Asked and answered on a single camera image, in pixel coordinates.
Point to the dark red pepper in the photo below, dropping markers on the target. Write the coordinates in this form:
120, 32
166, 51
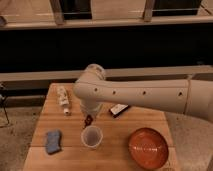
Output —
88, 121

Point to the metal railing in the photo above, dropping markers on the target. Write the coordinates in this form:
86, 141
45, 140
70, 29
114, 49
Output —
40, 14

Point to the orange bowl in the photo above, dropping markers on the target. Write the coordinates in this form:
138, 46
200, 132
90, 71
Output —
148, 148

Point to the white tube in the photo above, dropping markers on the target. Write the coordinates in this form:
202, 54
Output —
63, 100

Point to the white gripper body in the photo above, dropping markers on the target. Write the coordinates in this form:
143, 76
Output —
90, 109

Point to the white ceramic cup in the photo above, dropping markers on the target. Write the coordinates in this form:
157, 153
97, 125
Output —
91, 136

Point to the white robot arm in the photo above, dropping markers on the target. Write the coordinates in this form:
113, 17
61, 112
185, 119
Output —
185, 96

